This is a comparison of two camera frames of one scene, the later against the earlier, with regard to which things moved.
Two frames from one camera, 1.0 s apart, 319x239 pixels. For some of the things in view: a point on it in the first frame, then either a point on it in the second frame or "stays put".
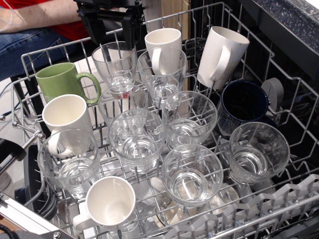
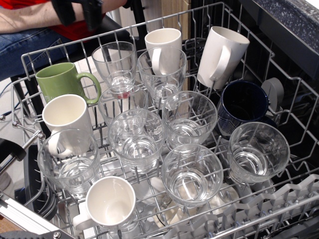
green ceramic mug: (62, 78) stays put
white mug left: (68, 118) stays put
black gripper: (132, 11) → (92, 11)
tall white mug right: (222, 50) stays put
